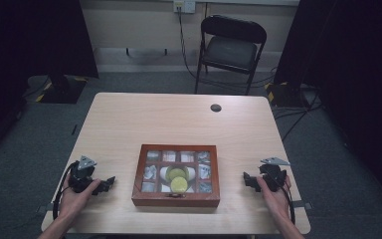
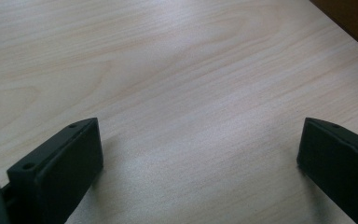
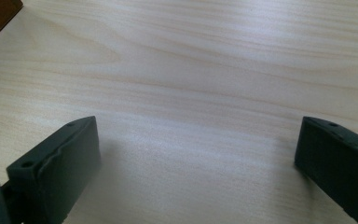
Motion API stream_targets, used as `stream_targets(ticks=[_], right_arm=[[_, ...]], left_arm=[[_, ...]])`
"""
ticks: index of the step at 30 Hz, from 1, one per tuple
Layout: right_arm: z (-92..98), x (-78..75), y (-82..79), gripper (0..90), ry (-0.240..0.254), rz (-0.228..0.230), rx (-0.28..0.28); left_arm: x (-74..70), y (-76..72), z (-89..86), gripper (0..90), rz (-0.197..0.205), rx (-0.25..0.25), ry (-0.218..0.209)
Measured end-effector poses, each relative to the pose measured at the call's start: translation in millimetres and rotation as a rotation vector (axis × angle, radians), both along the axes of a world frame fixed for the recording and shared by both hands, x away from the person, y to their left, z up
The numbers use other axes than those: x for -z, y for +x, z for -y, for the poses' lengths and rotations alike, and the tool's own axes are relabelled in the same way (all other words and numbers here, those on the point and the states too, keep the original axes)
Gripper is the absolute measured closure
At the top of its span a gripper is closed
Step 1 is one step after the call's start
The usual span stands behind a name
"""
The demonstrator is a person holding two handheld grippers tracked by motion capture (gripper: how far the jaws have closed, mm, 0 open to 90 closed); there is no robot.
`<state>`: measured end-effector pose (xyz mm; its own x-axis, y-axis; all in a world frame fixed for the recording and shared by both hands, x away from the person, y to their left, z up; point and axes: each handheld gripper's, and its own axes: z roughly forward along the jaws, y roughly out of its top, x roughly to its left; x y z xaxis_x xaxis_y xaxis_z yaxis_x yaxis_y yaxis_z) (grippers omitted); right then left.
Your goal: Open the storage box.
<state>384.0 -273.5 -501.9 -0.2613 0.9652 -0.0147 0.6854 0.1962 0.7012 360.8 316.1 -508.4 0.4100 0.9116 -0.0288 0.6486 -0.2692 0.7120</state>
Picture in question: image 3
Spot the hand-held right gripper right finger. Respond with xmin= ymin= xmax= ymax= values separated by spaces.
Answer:
xmin=294 ymin=116 xmax=358 ymax=224

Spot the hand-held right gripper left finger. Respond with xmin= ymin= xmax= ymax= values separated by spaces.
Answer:
xmin=6 ymin=115 xmax=103 ymax=224

